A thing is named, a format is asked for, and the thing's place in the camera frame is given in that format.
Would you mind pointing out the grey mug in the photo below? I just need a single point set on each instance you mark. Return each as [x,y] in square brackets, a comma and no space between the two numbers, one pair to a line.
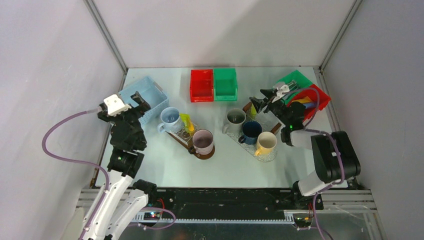
[234,121]

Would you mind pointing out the red toothpaste bin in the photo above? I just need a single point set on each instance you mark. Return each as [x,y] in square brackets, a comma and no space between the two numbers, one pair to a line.
[317,95]

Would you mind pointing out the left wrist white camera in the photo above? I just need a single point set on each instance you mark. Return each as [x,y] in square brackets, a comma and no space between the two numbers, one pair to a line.
[114,105]

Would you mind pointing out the red plastic bin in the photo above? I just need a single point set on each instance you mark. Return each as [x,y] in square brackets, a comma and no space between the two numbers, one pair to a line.
[201,88]

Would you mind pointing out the brown ended acrylic rack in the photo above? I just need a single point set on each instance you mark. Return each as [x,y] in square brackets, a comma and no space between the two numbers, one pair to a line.
[268,121]

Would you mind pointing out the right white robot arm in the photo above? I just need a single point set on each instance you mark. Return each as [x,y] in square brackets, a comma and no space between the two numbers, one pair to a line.
[334,157]

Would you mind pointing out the dark blue mug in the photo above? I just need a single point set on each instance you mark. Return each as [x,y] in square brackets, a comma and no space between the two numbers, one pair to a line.
[250,132]

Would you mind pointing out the mauve pink mug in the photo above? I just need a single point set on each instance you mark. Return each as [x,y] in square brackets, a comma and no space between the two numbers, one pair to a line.
[202,142]

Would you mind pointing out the brown wooden oval tray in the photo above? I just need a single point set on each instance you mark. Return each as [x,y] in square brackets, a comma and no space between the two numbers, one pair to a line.
[185,139]

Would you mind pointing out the light blue plastic basket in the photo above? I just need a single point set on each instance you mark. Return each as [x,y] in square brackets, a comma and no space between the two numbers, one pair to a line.
[151,92]

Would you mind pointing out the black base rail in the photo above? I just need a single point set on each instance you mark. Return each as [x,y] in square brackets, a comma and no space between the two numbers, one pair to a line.
[228,204]

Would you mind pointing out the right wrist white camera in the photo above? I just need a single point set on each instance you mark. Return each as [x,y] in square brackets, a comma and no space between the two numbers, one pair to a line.
[282,89]

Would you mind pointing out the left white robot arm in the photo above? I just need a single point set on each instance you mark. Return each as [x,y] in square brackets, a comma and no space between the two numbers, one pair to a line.
[107,218]

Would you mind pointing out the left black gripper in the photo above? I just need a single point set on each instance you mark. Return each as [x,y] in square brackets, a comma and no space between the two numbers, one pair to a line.
[143,106]

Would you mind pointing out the light blue mug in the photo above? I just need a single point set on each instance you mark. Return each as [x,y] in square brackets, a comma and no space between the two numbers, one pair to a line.
[171,121]

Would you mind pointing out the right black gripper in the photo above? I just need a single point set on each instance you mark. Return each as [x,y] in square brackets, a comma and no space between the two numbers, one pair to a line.
[259,103]

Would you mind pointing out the wrist white camera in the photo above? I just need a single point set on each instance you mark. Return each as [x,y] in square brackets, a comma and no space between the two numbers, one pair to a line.
[282,89]
[114,105]

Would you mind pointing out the clear glass oval tray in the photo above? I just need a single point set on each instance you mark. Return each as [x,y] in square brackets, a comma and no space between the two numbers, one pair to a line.
[251,149]

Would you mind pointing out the cream yellow mug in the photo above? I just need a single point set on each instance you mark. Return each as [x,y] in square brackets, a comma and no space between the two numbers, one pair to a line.
[265,144]

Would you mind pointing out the green toothbrush bin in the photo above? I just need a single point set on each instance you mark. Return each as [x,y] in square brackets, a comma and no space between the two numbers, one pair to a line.
[296,75]

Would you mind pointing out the green plastic bin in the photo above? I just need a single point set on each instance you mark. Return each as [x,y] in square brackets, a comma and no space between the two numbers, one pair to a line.
[225,84]

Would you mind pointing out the clear acrylic holder rack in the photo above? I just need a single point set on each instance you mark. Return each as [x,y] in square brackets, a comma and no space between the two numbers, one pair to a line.
[195,125]

